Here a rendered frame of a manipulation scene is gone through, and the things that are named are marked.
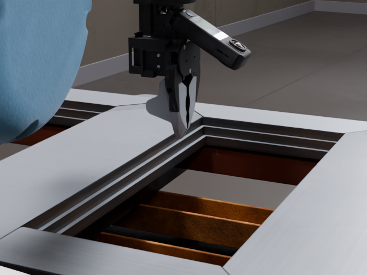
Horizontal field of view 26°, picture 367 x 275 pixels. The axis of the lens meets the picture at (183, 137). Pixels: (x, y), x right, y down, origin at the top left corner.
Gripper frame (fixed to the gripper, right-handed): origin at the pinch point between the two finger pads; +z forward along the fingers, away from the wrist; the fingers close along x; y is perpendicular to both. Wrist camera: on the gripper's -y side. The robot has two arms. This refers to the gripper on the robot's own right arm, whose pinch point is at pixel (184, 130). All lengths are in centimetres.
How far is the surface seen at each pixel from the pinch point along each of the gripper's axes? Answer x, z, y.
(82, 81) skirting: -361, 90, 242
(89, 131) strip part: -10.7, 5.9, 22.9
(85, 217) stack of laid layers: 15.7, 9.2, 7.7
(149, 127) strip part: -17.4, 5.9, 14.7
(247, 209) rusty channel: -22.4, 20.4, -2.1
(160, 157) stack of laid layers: -9.2, 8.2, 8.5
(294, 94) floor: -392, 93, 99
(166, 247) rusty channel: -1.3, 19.9, 3.8
